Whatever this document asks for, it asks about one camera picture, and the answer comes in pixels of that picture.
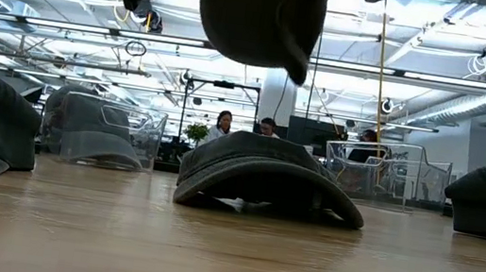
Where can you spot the grey ceiling pipe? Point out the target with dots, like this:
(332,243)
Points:
(44,59)

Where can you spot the black stand frame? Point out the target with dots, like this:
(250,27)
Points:
(224,84)

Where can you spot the person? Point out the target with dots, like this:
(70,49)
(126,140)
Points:
(268,127)
(222,128)
(369,135)

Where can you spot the green potted plant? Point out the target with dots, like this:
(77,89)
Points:
(195,133)

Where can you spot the black aluminium rig frame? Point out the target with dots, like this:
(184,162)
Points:
(167,167)

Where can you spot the black monitor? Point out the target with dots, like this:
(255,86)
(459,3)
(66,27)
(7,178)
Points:
(315,132)

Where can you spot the black angled panel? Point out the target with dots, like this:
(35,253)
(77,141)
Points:
(32,94)

